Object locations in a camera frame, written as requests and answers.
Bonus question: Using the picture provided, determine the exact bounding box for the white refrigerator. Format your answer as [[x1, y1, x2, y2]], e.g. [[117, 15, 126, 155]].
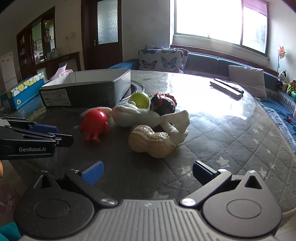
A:
[[0, 52, 19, 93]]

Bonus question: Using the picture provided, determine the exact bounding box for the grey pillow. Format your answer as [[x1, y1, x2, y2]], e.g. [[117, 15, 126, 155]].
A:
[[228, 65, 267, 99]]

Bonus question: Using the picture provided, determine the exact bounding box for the colourful pinwheel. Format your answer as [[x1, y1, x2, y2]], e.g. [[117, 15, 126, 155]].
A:
[[276, 45, 287, 75]]

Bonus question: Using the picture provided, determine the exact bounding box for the round built-in table stove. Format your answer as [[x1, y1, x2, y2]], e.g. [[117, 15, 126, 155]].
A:
[[120, 80, 146, 102]]

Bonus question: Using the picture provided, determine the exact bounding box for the grey remote control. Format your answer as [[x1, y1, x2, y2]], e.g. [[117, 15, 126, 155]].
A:
[[210, 81, 242, 100]]

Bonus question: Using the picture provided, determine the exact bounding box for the window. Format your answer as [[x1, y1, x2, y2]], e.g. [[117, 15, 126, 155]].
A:
[[173, 0, 270, 56]]

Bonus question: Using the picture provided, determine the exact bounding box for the grey cardboard box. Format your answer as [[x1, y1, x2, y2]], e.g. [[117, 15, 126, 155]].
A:
[[38, 69, 131, 107]]

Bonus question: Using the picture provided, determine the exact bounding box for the red black pig figure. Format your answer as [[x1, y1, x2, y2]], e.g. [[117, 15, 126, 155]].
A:
[[149, 92, 177, 115]]

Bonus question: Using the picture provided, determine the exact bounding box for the grey quilted desktop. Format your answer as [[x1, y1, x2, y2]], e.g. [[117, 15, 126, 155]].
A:
[[0, 70, 296, 223]]

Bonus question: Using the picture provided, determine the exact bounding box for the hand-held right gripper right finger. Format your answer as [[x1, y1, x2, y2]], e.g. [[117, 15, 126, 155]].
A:
[[180, 160, 266, 207]]

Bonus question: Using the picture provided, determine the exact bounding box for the black remote control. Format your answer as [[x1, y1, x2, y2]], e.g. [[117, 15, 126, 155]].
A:
[[214, 78, 244, 94]]

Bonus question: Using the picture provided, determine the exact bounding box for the blue dotted tissue box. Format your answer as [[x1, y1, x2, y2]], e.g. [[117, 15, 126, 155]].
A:
[[0, 72, 45, 110]]

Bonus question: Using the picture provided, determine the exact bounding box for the dark wooden door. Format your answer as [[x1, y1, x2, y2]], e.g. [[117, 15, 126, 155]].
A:
[[81, 0, 123, 70]]

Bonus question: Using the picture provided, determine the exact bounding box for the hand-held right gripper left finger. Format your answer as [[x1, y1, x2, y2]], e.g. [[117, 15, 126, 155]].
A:
[[33, 160, 117, 207]]

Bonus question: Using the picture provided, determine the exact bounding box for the black white cow plush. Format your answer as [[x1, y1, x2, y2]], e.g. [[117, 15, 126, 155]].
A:
[[277, 70, 287, 87]]

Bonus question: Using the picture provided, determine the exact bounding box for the dark wooden cabinet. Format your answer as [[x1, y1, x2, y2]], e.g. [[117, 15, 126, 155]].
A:
[[16, 6, 81, 80]]

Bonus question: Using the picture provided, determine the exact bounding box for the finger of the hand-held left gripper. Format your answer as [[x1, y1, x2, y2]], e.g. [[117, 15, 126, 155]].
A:
[[0, 113, 59, 134], [0, 126, 74, 148]]

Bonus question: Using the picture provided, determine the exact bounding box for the red toy figure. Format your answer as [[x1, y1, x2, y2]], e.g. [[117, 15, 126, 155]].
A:
[[79, 108, 111, 142]]

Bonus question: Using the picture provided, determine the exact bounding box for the butterfly print pillow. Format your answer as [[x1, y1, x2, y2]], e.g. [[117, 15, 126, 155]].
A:
[[145, 44, 189, 70], [138, 48, 185, 74]]

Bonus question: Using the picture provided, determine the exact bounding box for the green alien toy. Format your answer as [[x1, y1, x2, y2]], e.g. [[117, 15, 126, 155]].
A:
[[128, 92, 151, 109]]

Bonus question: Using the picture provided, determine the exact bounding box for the white plush toy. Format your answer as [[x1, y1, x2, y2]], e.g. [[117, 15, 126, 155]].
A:
[[109, 102, 189, 143]]

